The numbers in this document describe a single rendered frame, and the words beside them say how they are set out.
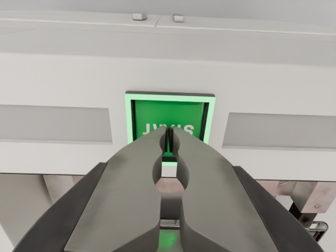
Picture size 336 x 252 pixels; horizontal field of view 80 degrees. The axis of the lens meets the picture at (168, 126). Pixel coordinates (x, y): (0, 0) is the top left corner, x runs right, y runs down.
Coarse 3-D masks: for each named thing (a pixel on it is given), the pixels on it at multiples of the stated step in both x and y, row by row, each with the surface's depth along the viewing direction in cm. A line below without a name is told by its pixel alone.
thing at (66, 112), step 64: (0, 64) 12; (64, 64) 12; (128, 64) 12; (192, 64) 12; (256, 64) 12; (320, 64) 12; (0, 128) 14; (64, 128) 14; (256, 128) 15; (320, 128) 15
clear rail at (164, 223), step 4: (160, 220) 29; (164, 220) 29; (168, 220) 29; (172, 220) 29; (176, 220) 29; (160, 224) 29; (164, 224) 29; (168, 224) 29; (172, 224) 29; (176, 224) 29; (312, 224) 30; (316, 224) 30; (320, 224) 30; (324, 224) 30; (308, 228) 30; (312, 228) 30; (316, 228) 30; (320, 228) 30; (324, 228) 30
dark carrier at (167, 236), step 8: (160, 232) 30; (168, 232) 30; (176, 232) 30; (312, 232) 30; (160, 240) 31; (168, 240) 31; (176, 240) 31; (160, 248) 32; (168, 248) 32; (176, 248) 32
